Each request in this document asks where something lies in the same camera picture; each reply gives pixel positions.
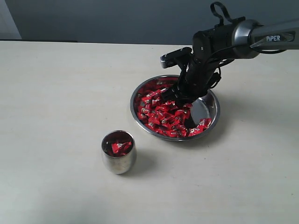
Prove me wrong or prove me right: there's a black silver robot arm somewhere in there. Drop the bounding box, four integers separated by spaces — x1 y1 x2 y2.
160 17 299 105

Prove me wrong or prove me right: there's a black cable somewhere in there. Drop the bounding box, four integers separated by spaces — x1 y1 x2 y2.
205 1 290 94

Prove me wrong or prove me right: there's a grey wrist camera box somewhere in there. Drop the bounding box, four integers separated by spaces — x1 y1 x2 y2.
160 47 192 69

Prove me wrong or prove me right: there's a stainless steel cup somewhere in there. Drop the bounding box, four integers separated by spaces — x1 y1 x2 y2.
101 130 137 175

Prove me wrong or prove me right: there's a round stainless steel plate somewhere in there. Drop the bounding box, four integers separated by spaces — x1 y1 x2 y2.
130 75 221 142

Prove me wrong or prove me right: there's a red candy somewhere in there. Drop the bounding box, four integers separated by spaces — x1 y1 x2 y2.
198 118 212 129
188 126 204 137
165 130 179 138
111 141 132 156

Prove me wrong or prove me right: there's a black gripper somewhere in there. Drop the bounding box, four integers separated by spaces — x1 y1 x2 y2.
161 58 221 107

